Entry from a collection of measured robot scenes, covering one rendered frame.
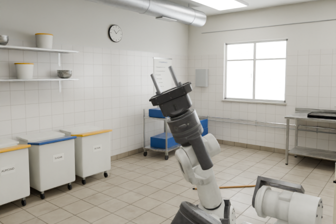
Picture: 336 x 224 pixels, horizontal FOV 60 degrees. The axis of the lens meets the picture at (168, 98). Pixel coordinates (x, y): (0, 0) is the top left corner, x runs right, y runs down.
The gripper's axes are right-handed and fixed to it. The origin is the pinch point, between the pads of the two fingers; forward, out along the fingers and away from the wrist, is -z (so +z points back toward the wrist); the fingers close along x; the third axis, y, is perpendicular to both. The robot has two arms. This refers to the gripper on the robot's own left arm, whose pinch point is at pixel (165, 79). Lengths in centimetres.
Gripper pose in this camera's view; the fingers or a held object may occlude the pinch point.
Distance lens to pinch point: 81.4
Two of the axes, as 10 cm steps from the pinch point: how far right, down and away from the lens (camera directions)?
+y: -1.2, 2.1, -9.7
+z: 4.0, 9.1, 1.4
